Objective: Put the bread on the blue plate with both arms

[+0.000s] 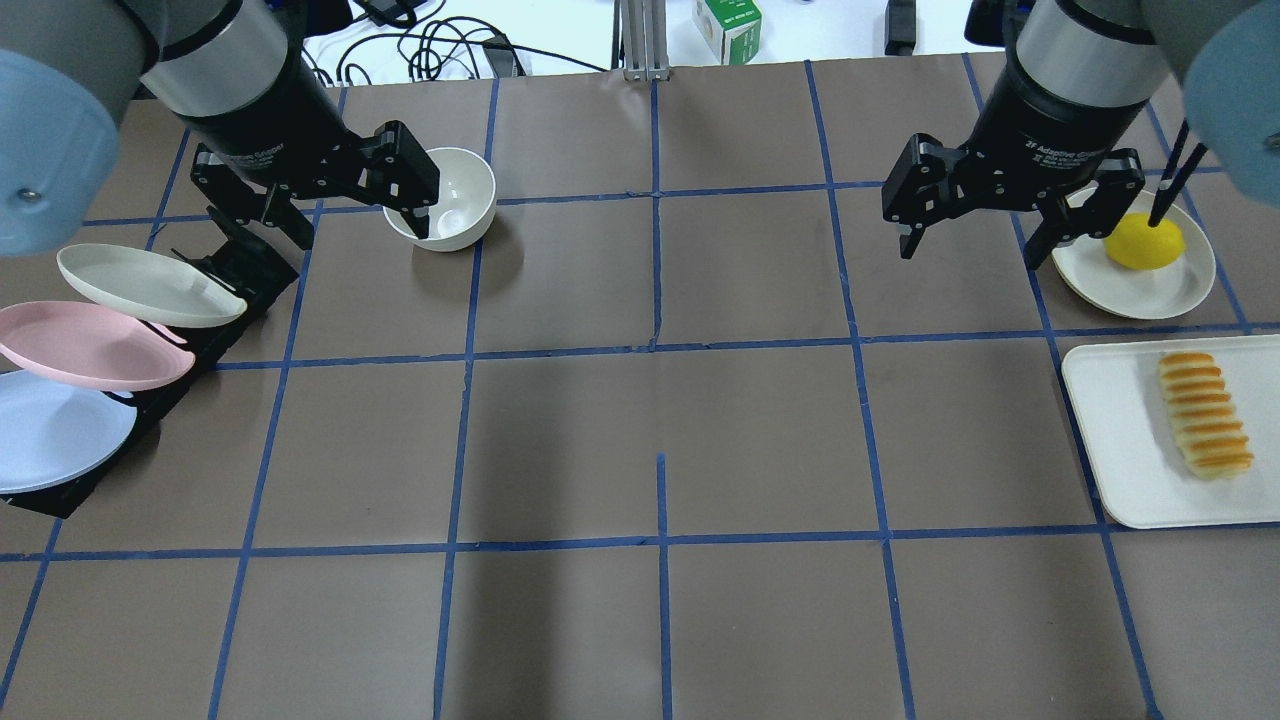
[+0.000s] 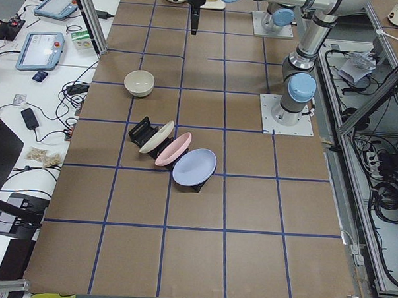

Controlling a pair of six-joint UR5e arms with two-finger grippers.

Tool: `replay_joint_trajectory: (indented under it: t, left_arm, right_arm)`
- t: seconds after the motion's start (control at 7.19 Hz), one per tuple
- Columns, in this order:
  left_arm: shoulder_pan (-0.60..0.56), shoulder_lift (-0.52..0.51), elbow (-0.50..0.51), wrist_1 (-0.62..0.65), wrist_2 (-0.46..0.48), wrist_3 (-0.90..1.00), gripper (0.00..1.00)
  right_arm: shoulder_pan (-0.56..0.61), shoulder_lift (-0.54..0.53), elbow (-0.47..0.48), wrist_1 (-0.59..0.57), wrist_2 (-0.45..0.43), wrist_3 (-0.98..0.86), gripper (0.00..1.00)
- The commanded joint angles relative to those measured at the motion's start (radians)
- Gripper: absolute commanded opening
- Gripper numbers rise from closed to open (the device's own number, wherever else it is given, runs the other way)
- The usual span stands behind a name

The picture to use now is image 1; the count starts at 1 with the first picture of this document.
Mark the yellow lemon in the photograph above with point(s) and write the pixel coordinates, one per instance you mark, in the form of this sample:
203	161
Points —
1138	245

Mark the white rectangular tray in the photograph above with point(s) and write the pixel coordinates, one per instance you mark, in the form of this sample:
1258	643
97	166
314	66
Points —
1143	481

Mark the pink plate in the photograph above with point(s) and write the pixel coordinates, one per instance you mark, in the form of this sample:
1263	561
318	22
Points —
91	346

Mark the black plate rack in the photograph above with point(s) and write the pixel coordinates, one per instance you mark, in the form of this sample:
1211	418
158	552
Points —
251	269

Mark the black power adapter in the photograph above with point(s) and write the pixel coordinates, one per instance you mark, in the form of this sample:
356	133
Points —
900	27

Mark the aluminium frame post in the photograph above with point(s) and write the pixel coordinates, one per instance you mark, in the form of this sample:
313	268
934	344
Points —
640	40

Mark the green white carton box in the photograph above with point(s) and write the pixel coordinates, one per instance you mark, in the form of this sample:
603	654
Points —
731	29

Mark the light blue plate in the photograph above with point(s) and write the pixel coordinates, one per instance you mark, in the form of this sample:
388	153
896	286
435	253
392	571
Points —
52	433

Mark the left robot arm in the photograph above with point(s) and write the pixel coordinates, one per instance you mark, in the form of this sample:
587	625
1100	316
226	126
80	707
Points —
69	70

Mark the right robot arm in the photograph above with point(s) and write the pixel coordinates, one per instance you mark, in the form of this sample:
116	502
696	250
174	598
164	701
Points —
1076	74

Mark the striped bread roll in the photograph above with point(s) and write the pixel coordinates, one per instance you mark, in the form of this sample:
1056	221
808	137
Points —
1205	425

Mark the white ceramic bowl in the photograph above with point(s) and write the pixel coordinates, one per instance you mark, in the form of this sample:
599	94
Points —
467	206

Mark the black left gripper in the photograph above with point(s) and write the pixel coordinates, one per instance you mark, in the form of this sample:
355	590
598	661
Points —
268	122

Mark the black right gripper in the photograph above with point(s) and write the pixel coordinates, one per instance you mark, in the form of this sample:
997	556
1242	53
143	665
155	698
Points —
1040	130

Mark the white plate in rack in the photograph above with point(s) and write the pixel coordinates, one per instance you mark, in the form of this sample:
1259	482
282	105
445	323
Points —
148	286

